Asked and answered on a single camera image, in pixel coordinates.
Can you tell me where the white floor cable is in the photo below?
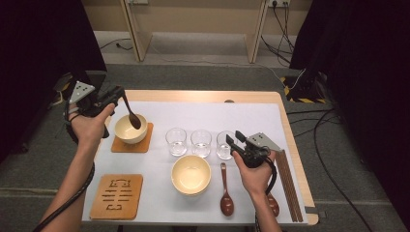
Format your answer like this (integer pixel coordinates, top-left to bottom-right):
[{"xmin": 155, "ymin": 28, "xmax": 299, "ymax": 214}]
[{"xmin": 151, "ymin": 42, "xmax": 308, "ymax": 91}]

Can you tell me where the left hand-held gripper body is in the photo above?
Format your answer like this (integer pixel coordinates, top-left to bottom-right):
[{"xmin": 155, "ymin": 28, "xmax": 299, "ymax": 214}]
[{"xmin": 68, "ymin": 79, "xmax": 111, "ymax": 119}]

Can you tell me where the right hand-held gripper black cable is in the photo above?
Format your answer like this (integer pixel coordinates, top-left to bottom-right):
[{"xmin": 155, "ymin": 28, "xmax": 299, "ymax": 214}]
[{"xmin": 254, "ymin": 157, "xmax": 278, "ymax": 232}]

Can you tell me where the cream bowl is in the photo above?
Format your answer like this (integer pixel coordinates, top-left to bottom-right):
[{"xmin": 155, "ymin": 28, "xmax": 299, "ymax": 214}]
[
  {"xmin": 170, "ymin": 154, "xmax": 213, "ymax": 197},
  {"xmin": 113, "ymin": 113, "xmax": 149, "ymax": 145}
]

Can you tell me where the person's right hand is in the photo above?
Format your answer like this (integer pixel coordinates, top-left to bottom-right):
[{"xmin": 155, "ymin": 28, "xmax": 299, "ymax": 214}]
[{"xmin": 231, "ymin": 150, "xmax": 278, "ymax": 198}]

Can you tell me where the dark curtain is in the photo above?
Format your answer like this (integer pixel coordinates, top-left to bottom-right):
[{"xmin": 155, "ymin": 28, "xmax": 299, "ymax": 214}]
[
  {"xmin": 0, "ymin": 0, "xmax": 108, "ymax": 163},
  {"xmin": 289, "ymin": 0, "xmax": 410, "ymax": 231}
]

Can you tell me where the wooden cutout coaster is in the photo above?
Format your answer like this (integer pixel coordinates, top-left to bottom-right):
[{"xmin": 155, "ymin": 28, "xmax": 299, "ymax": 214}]
[
  {"xmin": 110, "ymin": 122, "xmax": 155, "ymax": 154},
  {"xmin": 89, "ymin": 173, "xmax": 144, "ymax": 221}
]

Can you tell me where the black floor cable with plug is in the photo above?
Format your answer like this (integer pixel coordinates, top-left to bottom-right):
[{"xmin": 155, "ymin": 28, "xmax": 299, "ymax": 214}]
[{"xmin": 100, "ymin": 38, "xmax": 133, "ymax": 51}]

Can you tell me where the black wall cable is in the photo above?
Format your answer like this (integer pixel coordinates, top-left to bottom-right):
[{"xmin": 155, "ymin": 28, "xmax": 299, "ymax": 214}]
[
  {"xmin": 272, "ymin": 1, "xmax": 296, "ymax": 54},
  {"xmin": 260, "ymin": 33, "xmax": 293, "ymax": 66}
]

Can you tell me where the light wooden desk frame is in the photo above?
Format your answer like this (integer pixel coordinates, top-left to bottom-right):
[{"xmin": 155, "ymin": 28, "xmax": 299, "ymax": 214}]
[{"xmin": 119, "ymin": 0, "xmax": 270, "ymax": 65}]

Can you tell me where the long black floor cable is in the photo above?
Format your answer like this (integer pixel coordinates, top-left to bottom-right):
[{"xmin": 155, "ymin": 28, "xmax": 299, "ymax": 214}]
[{"xmin": 312, "ymin": 107, "xmax": 376, "ymax": 232}]

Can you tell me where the short white cable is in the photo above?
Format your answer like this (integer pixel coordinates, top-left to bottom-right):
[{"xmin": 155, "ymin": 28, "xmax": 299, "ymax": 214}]
[{"xmin": 47, "ymin": 90, "xmax": 66, "ymax": 107}]

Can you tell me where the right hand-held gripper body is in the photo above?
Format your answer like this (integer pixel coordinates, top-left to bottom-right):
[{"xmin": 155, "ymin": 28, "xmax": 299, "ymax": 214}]
[{"xmin": 240, "ymin": 131, "xmax": 281, "ymax": 169}]

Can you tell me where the person's left hand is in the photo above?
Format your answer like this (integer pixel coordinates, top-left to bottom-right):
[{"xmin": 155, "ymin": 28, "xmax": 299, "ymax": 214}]
[{"xmin": 69, "ymin": 102, "xmax": 117, "ymax": 152}]

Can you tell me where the brown wooden chopstick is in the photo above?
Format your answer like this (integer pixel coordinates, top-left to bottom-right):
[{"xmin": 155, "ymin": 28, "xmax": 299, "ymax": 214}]
[
  {"xmin": 280, "ymin": 150, "xmax": 302, "ymax": 223},
  {"xmin": 276, "ymin": 150, "xmax": 296, "ymax": 223},
  {"xmin": 283, "ymin": 150, "xmax": 305, "ymax": 223},
  {"xmin": 278, "ymin": 150, "xmax": 299, "ymax": 223}
]

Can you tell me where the clear drinking glass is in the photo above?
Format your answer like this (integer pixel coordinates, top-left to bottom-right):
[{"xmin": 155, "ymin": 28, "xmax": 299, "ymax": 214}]
[
  {"xmin": 190, "ymin": 129, "xmax": 213, "ymax": 158},
  {"xmin": 216, "ymin": 130, "xmax": 239, "ymax": 160},
  {"xmin": 165, "ymin": 127, "xmax": 188, "ymax": 158}
]

